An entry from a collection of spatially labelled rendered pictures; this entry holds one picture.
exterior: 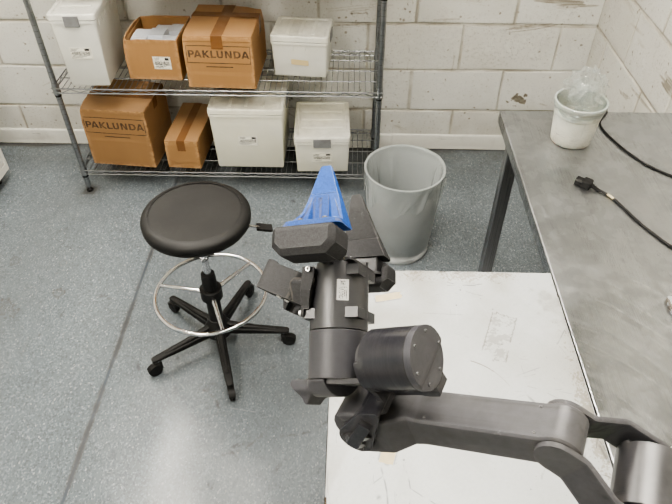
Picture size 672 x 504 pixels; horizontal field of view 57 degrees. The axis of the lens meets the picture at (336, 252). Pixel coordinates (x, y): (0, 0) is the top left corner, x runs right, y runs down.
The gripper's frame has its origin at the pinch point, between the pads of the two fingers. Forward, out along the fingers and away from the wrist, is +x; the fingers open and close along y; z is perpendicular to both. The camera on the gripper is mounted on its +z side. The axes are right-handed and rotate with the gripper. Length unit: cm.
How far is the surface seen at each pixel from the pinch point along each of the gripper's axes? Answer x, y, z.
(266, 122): 108, 167, 106
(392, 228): 55, 176, 49
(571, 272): 12, 88, -19
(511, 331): -2, 73, -8
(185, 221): 37, 94, 90
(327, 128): 109, 185, 84
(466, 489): -31, 52, -2
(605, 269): 13, 91, -27
